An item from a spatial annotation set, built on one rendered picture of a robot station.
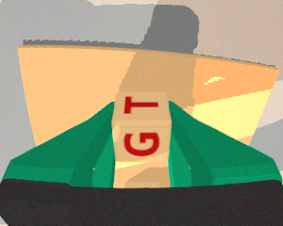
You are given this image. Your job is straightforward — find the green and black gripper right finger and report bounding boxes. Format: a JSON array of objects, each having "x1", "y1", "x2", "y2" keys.
[{"x1": 168, "y1": 101, "x2": 283, "y2": 187}]

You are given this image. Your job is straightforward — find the orange flat mat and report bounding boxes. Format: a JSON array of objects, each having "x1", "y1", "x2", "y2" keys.
[{"x1": 18, "y1": 45, "x2": 279, "y2": 187}]

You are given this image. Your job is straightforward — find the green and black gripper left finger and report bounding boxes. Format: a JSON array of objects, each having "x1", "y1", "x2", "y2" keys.
[{"x1": 2, "y1": 102, "x2": 116, "y2": 187}]

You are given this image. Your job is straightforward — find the beige letter block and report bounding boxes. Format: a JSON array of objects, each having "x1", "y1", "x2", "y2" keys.
[
  {"x1": 125, "y1": 182, "x2": 161, "y2": 188},
  {"x1": 112, "y1": 92, "x2": 172, "y2": 162}
]

